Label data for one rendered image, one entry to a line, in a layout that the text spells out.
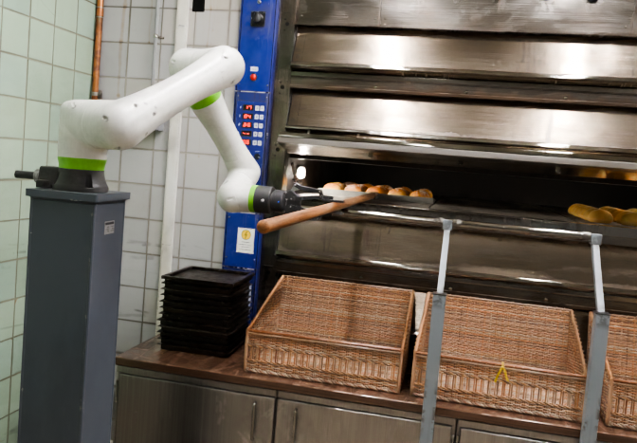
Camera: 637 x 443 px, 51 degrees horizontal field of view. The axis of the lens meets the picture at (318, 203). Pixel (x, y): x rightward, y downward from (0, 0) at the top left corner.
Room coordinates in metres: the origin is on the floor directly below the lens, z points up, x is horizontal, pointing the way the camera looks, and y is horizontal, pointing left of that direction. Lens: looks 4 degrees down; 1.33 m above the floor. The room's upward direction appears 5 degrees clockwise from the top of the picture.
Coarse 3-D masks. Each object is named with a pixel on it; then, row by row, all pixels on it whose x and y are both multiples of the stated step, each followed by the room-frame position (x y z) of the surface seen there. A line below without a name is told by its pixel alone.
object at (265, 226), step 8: (352, 200) 2.44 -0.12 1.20; (360, 200) 2.64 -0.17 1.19; (312, 208) 1.84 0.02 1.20; (320, 208) 1.92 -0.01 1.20; (328, 208) 2.01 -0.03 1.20; (336, 208) 2.13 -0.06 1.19; (280, 216) 1.51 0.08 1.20; (288, 216) 1.57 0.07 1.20; (296, 216) 1.63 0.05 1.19; (304, 216) 1.71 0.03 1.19; (312, 216) 1.80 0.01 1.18; (264, 224) 1.40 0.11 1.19; (272, 224) 1.42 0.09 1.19; (280, 224) 1.48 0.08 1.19; (288, 224) 1.56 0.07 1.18; (264, 232) 1.40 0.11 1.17
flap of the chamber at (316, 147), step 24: (288, 144) 2.66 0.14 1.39; (312, 144) 2.62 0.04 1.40; (336, 144) 2.60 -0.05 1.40; (360, 144) 2.58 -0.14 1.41; (384, 144) 2.56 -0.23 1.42; (480, 168) 2.66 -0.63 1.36; (504, 168) 2.61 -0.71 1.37; (528, 168) 2.56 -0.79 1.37; (552, 168) 2.51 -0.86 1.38; (576, 168) 2.46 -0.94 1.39; (600, 168) 2.41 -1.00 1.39; (624, 168) 2.38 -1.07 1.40
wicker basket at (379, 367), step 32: (288, 288) 2.73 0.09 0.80; (320, 288) 2.70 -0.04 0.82; (352, 288) 2.69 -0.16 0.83; (384, 288) 2.66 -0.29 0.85; (256, 320) 2.37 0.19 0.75; (288, 320) 2.70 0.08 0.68; (320, 320) 2.67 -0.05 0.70; (352, 320) 2.65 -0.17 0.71; (384, 320) 2.63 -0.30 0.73; (256, 352) 2.42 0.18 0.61; (288, 352) 2.26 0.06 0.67; (320, 352) 2.24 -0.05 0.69; (352, 352) 2.22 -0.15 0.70; (384, 352) 2.20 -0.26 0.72; (352, 384) 2.22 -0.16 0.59; (384, 384) 2.20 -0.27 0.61
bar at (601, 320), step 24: (360, 216) 2.34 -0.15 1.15; (384, 216) 2.32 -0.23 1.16; (408, 216) 2.31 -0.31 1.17; (600, 240) 2.17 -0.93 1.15; (600, 264) 2.11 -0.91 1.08; (600, 288) 2.04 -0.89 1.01; (432, 312) 2.06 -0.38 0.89; (600, 312) 1.97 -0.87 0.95; (432, 336) 2.06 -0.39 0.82; (600, 336) 1.96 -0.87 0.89; (432, 360) 2.06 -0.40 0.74; (600, 360) 1.96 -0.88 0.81; (432, 384) 2.06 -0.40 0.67; (600, 384) 1.95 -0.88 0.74; (432, 408) 2.06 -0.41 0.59; (432, 432) 2.05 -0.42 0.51
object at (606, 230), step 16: (352, 208) 2.73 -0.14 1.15; (368, 208) 2.71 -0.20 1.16; (384, 208) 2.70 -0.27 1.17; (400, 208) 2.69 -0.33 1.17; (416, 208) 2.67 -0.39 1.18; (512, 224) 2.59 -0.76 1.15; (528, 224) 2.58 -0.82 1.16; (544, 224) 2.57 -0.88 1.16; (560, 224) 2.56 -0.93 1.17; (576, 224) 2.54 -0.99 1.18; (592, 224) 2.55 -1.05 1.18
